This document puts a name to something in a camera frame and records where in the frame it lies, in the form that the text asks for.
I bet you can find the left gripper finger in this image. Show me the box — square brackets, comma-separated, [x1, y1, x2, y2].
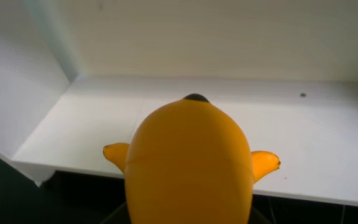
[99, 201, 131, 224]

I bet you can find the yellow rubber duck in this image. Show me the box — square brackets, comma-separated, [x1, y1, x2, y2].
[103, 93, 282, 224]

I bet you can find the white shelf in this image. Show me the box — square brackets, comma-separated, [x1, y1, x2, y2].
[0, 0, 358, 210]

